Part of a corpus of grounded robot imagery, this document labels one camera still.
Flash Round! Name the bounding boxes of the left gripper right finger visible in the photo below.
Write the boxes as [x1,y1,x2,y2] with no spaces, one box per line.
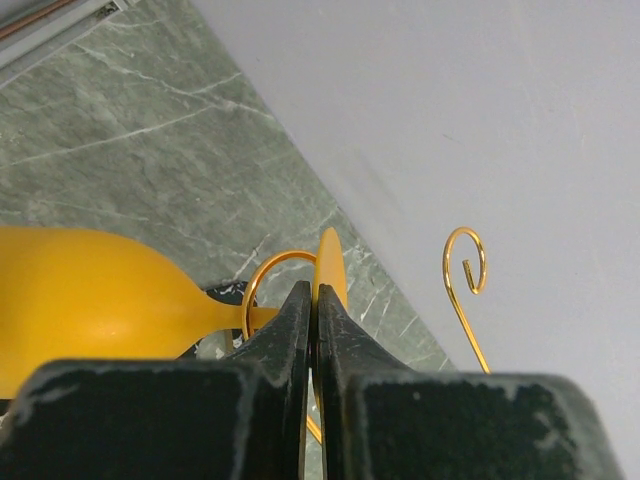
[315,285,623,479]

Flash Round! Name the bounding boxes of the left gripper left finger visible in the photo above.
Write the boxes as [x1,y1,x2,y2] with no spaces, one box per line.
[1,281,311,479]

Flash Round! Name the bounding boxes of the yellow wine glass back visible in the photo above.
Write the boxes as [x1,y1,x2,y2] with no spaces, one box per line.
[1,226,348,399]

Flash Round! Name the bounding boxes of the aluminium mounting rail frame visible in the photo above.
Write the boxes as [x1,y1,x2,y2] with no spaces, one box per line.
[1,0,137,68]

